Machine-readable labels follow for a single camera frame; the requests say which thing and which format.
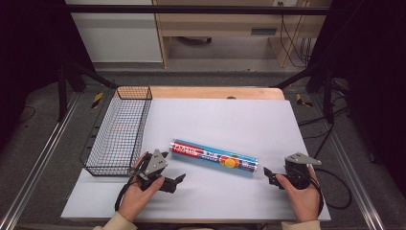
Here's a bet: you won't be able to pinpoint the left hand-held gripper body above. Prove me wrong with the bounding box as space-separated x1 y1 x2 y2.
128 149 169 193

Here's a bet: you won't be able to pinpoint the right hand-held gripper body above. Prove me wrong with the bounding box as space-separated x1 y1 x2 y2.
282 151 323 191

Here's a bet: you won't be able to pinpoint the person's right hand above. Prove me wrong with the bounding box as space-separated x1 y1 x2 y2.
275 166 322 224

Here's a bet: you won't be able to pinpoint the person's left hand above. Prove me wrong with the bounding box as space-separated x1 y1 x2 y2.
117 152 166 223

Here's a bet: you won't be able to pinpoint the blue and red foil roll box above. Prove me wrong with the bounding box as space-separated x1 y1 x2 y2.
169 138 259 174

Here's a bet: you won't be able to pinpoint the white table mat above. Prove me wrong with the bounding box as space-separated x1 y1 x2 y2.
59 98 332 223

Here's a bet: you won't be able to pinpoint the yellow black floor tape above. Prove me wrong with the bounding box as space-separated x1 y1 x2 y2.
91 91 105 110
295 93 314 108

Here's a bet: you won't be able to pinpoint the wooden table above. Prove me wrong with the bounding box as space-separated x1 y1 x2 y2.
114 85 286 101

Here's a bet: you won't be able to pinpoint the black metal stand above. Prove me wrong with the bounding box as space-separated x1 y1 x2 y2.
270 61 337 125
56 59 119 123

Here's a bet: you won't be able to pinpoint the black curtain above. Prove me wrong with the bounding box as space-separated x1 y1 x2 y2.
308 0 406 196
0 0 94 151

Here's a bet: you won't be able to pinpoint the white cabinet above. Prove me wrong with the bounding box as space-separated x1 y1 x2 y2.
64 0 164 64

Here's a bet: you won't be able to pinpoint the light wooden desk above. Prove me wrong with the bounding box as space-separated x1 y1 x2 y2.
152 0 333 69

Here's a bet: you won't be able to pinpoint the black floor cable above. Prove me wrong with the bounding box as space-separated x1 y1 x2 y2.
297 95 350 161

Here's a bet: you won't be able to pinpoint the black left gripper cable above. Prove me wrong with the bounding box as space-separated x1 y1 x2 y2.
114 166 142 213

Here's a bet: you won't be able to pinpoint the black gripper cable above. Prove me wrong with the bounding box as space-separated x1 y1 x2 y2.
305 167 353 216
114 166 142 213

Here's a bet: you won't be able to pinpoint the black wire basket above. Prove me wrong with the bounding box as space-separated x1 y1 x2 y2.
79 85 154 177

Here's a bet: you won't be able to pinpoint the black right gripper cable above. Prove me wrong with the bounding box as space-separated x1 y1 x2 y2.
305 167 353 216

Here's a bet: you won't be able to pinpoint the aluminium floor rail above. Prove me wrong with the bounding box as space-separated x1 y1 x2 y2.
309 93 388 230
0 91 81 230

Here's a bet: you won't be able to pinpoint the black hanging cables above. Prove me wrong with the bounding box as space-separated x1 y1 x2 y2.
279 1 313 69

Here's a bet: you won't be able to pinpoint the black horizontal frame bar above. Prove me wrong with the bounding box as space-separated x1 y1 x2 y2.
62 4 333 16

